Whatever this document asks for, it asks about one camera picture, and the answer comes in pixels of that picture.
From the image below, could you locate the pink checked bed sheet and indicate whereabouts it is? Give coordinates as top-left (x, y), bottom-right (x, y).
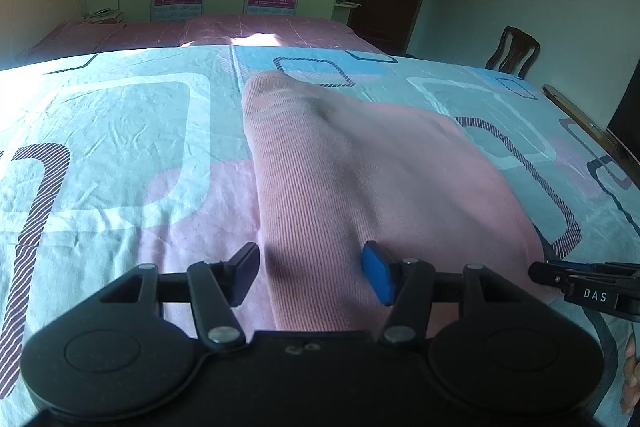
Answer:
top-left (22, 13), bottom-right (386, 58)

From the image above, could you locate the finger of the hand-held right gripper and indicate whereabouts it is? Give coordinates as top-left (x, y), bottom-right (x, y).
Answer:
top-left (529, 262), bottom-right (640, 321)
top-left (547, 259), bottom-right (640, 277)

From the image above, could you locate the wooden bed rail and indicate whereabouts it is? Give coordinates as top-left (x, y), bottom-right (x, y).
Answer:
top-left (542, 83), bottom-right (640, 188)

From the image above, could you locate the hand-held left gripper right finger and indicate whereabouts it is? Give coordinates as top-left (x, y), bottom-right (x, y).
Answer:
top-left (362, 241), bottom-right (526, 348)

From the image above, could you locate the dark wooden chair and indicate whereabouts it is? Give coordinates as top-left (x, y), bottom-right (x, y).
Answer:
top-left (485, 26), bottom-right (541, 80)

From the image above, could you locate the stack of papers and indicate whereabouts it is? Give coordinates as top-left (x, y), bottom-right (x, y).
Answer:
top-left (82, 8), bottom-right (125, 25)

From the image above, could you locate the patterned light blue bed sheet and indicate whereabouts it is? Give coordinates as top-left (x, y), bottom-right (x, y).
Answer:
top-left (0, 44), bottom-right (640, 427)

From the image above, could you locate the cream wooden headboard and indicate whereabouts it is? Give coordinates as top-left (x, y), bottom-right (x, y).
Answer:
top-left (0, 0), bottom-right (81, 58)

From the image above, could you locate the pink sweater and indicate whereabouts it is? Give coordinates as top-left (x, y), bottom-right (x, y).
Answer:
top-left (241, 71), bottom-right (546, 333)

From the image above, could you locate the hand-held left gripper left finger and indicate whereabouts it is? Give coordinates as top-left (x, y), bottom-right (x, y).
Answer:
top-left (97, 243), bottom-right (261, 353)

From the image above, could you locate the person's right hand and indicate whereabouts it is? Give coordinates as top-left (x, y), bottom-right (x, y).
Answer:
top-left (621, 334), bottom-right (640, 415)

